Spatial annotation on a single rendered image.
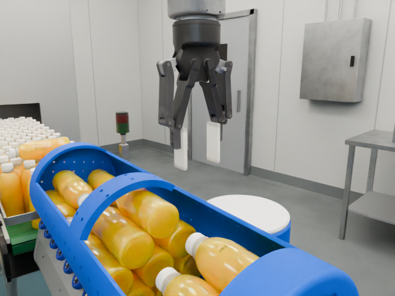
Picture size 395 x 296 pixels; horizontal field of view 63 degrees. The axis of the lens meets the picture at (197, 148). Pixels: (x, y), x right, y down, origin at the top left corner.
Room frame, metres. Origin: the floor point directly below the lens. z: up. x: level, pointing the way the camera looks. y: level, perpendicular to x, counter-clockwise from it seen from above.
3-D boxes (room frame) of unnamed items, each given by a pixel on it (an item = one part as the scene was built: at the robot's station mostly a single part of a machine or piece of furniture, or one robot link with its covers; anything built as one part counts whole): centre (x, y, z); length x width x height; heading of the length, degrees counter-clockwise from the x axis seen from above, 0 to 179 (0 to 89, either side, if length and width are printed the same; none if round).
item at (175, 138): (0.50, 0.04, 1.36); 0.03 x 0.01 x 0.05; 127
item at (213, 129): (0.55, -0.03, 1.33); 0.03 x 0.01 x 0.07; 37
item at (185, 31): (0.53, 0.00, 1.49); 0.08 x 0.07 x 0.09; 127
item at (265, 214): (0.91, -0.14, 1.03); 0.28 x 0.28 x 0.01
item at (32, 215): (1.11, 0.48, 0.96); 0.40 x 0.01 x 0.03; 127
